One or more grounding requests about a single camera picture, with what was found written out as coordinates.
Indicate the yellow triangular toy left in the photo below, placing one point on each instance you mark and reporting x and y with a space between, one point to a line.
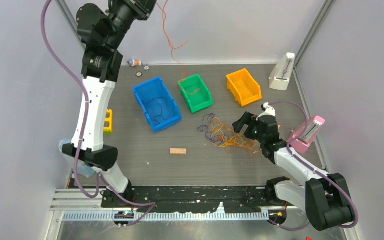
108 122

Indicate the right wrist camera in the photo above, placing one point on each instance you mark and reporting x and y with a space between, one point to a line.
267 110

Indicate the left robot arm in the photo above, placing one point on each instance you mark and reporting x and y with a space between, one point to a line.
102 34

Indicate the green plastic bin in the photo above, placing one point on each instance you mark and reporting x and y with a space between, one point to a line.
196 93

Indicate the pink metronome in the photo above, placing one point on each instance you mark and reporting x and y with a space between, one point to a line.
305 134

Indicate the orange plastic bin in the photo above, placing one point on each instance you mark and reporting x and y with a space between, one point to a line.
245 89

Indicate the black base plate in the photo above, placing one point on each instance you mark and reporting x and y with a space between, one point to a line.
193 199

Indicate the small toy figurine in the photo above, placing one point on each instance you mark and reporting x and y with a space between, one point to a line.
134 63

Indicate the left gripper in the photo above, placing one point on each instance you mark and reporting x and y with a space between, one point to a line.
142 8

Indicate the wooden block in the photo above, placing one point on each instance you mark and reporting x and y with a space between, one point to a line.
178 151

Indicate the blue plastic bin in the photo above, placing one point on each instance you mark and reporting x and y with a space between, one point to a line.
158 105

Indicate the white metronome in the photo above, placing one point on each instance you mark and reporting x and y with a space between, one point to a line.
280 76

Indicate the clear blue plastic container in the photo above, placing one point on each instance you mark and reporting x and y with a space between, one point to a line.
82 168

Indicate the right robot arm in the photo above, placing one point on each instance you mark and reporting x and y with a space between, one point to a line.
324 197

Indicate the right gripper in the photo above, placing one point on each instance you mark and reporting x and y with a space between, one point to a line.
248 119

